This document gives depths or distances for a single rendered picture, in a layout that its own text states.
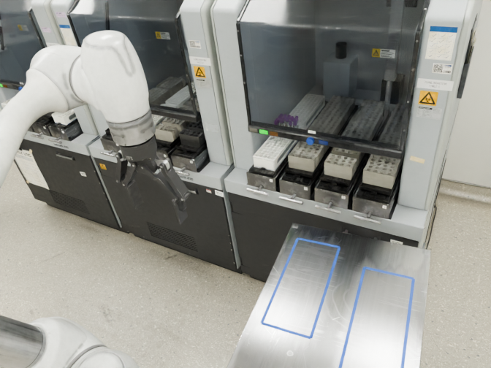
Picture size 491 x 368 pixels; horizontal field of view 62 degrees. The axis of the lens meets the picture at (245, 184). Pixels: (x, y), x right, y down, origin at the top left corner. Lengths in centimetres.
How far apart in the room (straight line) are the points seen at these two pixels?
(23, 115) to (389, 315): 100
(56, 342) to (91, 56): 68
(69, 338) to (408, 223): 116
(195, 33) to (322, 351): 118
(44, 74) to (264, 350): 83
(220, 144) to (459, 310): 142
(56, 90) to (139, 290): 174
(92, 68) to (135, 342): 170
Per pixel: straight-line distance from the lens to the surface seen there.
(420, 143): 150
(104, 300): 251
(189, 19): 165
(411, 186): 160
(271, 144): 179
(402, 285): 130
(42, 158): 283
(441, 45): 135
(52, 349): 114
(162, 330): 227
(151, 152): 88
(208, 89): 173
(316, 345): 116
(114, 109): 81
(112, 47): 78
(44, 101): 90
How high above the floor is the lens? 182
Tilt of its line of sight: 38 degrees down
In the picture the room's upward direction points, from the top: 8 degrees counter-clockwise
